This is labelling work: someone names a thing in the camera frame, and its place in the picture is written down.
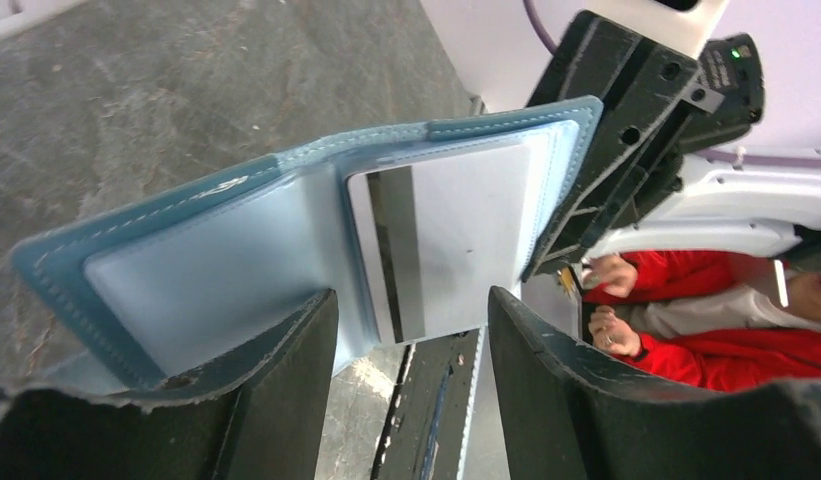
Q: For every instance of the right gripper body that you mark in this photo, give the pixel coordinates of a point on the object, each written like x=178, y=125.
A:
x=731, y=70

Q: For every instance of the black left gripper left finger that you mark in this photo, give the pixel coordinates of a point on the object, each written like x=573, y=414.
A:
x=255, y=412

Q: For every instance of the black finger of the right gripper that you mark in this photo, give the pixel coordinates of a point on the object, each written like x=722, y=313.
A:
x=640, y=84

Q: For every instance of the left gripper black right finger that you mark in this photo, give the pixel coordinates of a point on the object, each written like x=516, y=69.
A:
x=569, y=411

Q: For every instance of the silver credit card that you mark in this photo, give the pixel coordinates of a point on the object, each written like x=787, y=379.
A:
x=434, y=234

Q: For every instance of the blue card holder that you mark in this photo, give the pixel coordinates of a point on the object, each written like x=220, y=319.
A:
x=163, y=286

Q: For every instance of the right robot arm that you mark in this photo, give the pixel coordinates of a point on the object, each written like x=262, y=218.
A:
x=748, y=200

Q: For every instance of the person in red jacket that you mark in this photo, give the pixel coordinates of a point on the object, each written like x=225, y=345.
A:
x=686, y=316

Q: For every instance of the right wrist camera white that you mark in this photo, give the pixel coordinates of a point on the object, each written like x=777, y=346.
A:
x=684, y=29

